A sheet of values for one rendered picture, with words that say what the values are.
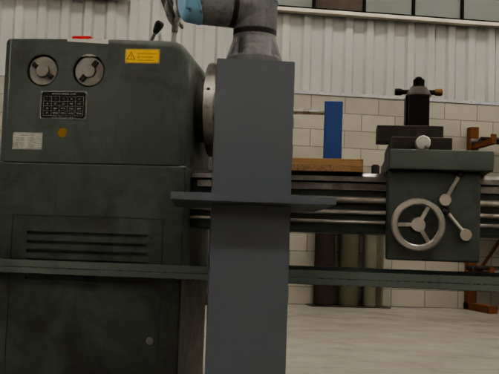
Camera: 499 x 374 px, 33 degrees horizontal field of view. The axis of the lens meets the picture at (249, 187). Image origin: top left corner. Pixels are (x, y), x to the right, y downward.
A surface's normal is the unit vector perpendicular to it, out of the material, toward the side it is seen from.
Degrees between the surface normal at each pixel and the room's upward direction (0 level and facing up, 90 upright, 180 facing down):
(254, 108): 90
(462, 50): 90
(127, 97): 90
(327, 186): 90
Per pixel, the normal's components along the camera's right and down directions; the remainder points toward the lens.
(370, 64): 0.14, -0.07
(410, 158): -0.11, -0.07
